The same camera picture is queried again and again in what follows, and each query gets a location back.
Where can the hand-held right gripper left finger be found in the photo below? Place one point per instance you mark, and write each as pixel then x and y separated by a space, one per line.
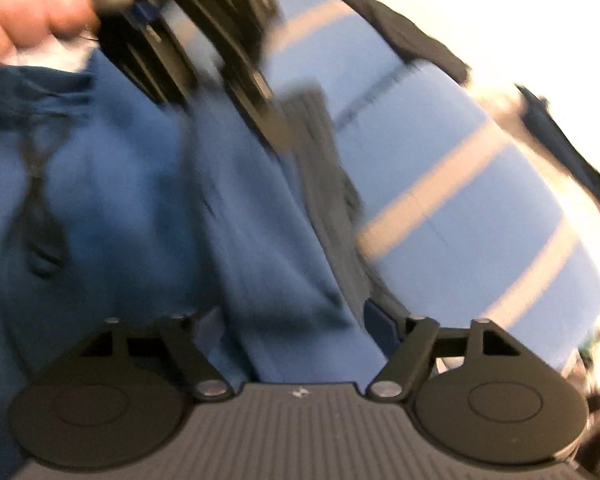
pixel 192 341

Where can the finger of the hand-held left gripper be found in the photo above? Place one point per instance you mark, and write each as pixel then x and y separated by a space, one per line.
pixel 260 105
pixel 155 55

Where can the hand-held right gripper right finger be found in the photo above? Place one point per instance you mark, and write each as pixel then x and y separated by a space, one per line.
pixel 380 321

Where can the blue fleece jacket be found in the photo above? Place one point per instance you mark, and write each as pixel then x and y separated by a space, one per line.
pixel 130 185

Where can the person's left hand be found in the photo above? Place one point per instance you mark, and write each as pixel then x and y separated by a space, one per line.
pixel 25 15

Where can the large blue striped pillow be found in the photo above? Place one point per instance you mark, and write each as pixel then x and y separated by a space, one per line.
pixel 480 200

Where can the dark navy garment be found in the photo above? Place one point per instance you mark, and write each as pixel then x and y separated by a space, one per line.
pixel 410 25

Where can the dark cloth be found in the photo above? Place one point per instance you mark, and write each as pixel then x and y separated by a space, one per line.
pixel 570 155

